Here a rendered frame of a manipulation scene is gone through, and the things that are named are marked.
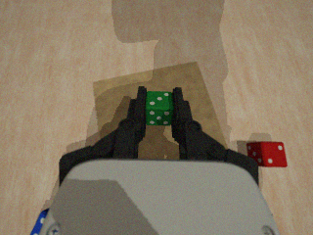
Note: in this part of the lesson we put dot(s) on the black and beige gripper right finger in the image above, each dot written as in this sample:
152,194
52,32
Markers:
194,144

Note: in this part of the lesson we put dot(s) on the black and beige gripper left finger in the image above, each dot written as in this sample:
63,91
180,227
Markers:
121,143

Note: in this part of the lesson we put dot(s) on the blue die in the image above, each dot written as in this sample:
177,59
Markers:
39,223

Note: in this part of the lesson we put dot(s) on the tan square mat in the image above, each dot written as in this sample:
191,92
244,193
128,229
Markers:
113,95

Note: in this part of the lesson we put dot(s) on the green die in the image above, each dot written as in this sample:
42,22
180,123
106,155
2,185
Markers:
159,108

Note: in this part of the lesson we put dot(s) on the red die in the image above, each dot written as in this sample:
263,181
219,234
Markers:
268,154

